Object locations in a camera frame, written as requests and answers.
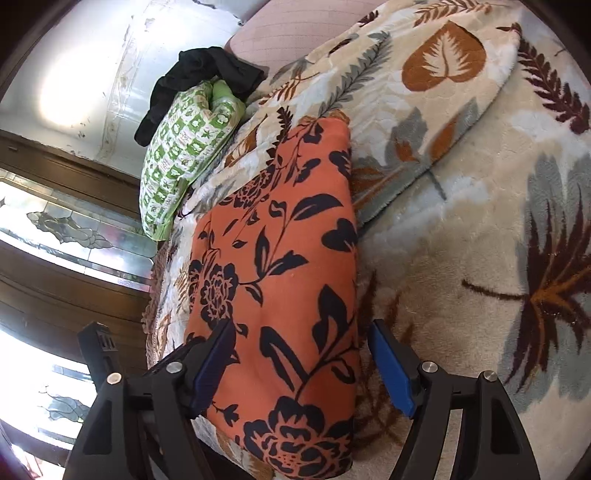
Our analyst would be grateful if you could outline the orange black floral shirt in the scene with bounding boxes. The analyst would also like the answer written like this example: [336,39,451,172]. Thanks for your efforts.
[185,117,360,479]

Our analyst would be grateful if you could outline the green white checkered pillow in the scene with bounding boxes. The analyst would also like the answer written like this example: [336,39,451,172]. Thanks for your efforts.
[139,79,245,242]

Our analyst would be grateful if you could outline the leaf pattern fleece blanket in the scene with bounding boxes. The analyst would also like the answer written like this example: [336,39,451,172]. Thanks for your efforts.
[145,1,590,479]

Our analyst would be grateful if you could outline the black garment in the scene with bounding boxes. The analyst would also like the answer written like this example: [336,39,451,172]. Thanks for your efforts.
[134,46,266,147]

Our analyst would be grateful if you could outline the stained glass wooden door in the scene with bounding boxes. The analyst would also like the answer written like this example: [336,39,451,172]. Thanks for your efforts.
[0,128,160,480]

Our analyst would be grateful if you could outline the pink sofa cushion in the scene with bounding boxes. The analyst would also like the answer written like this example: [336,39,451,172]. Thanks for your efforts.
[225,0,382,77]

